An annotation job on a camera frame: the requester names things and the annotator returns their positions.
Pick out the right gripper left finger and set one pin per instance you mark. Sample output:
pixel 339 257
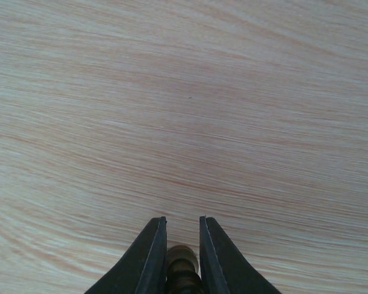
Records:
pixel 142 268

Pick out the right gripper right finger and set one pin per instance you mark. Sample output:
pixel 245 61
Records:
pixel 223 267

